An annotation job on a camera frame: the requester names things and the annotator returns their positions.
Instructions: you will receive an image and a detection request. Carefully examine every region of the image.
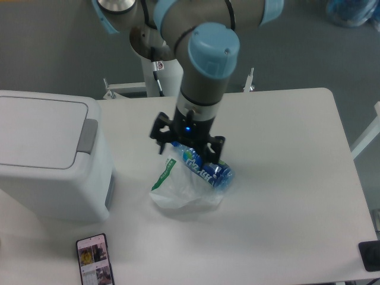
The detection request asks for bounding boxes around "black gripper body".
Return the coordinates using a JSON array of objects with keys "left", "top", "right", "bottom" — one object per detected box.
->
[{"left": 170, "top": 107, "right": 214, "bottom": 157}]

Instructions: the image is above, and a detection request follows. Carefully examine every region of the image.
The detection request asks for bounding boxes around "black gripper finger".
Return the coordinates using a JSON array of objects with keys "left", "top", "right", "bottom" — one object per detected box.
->
[
  {"left": 204, "top": 136, "right": 225, "bottom": 164},
  {"left": 150, "top": 112, "right": 174, "bottom": 154}
]

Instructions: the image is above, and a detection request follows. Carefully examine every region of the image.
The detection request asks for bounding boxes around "white trash can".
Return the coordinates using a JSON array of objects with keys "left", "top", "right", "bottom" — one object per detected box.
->
[{"left": 1, "top": 90, "right": 115, "bottom": 223}]

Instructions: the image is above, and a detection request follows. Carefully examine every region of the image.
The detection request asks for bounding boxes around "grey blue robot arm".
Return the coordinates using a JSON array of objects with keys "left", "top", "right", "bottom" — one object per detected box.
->
[{"left": 93, "top": 1, "right": 284, "bottom": 163}]

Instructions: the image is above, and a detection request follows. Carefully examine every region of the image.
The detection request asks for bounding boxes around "blue plastic water bottle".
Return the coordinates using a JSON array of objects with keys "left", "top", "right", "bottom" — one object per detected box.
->
[{"left": 172, "top": 141, "right": 235, "bottom": 191}]

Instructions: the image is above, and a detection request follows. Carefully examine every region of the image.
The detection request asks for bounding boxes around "white green plastic bag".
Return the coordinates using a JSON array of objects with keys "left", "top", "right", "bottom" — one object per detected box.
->
[{"left": 149, "top": 156, "right": 224, "bottom": 210}]

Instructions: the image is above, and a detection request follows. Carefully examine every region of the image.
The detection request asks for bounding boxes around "black smartphone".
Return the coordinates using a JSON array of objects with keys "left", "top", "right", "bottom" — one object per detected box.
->
[{"left": 75, "top": 233, "right": 115, "bottom": 285}]

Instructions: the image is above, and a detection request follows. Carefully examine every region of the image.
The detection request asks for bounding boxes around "blue plastic bag background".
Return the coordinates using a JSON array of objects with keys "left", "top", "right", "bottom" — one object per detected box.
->
[{"left": 325, "top": 0, "right": 379, "bottom": 28}]

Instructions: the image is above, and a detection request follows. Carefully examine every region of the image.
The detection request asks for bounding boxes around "black device at table edge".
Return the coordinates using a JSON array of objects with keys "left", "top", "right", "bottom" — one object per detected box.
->
[{"left": 358, "top": 240, "right": 379, "bottom": 272}]

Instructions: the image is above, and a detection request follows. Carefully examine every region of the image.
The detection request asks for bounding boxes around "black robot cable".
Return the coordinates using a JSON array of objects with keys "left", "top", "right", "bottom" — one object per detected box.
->
[{"left": 150, "top": 47, "right": 166, "bottom": 97}]

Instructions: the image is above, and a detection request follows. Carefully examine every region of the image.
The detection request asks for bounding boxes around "white table support frame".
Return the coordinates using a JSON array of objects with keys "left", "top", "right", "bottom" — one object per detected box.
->
[{"left": 103, "top": 67, "right": 255, "bottom": 100}]

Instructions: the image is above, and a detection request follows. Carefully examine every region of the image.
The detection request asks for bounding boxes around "white frame leg right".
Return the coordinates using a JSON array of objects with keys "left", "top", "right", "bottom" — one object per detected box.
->
[{"left": 350, "top": 102, "right": 379, "bottom": 159}]

